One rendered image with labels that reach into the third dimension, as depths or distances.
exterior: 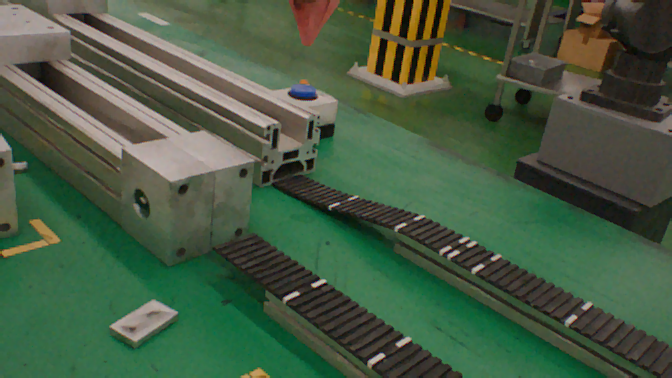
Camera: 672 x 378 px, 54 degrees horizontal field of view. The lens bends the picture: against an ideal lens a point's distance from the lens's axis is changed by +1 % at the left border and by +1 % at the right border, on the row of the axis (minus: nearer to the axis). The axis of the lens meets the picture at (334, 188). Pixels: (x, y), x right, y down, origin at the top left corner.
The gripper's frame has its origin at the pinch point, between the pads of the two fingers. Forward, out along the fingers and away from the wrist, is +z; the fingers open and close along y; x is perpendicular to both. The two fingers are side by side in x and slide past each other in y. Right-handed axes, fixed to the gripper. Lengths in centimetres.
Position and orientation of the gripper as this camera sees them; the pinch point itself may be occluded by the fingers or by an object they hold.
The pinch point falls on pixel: (307, 39)
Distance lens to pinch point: 98.4
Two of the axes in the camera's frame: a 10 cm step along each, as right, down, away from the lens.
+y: -7.1, 2.1, -6.7
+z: -1.4, 8.9, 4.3
